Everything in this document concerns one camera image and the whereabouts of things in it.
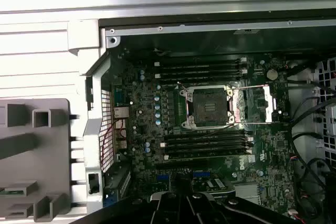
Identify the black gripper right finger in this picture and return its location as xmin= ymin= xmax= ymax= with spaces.
xmin=183 ymin=173 xmax=300 ymax=224

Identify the CPU socket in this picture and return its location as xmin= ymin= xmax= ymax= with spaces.
xmin=179 ymin=84 xmax=236 ymax=131

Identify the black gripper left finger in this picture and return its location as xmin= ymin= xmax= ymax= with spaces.
xmin=76 ymin=173 xmax=186 ymax=224

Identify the grey parts rack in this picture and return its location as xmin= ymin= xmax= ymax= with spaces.
xmin=0 ymin=98 xmax=71 ymax=222

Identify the black expansion slot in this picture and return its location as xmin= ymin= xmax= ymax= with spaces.
xmin=156 ymin=164 xmax=212 ymax=172

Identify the silver chipset heat sink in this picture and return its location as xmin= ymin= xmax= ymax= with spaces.
xmin=233 ymin=183 xmax=259 ymax=201

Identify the metal disk bay cage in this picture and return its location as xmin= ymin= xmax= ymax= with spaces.
xmin=311 ymin=58 xmax=336 ymax=162

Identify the black PC case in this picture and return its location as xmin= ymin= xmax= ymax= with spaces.
xmin=67 ymin=18 xmax=336 ymax=224

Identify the green RAM stick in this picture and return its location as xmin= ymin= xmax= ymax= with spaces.
xmin=0 ymin=187 xmax=27 ymax=196

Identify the metal socket cover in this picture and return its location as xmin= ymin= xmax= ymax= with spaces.
xmin=230 ymin=83 xmax=278 ymax=125

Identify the thin black wire with connector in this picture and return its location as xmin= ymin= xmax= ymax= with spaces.
xmin=153 ymin=47 xmax=171 ymax=57

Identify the black expansion card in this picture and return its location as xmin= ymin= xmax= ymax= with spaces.
xmin=193 ymin=173 xmax=236 ymax=200

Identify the black cable bundle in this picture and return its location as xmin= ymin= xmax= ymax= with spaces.
xmin=290 ymin=95 xmax=336 ymax=224

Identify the green motherboard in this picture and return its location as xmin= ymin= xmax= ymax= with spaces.
xmin=110 ymin=48 xmax=296 ymax=224

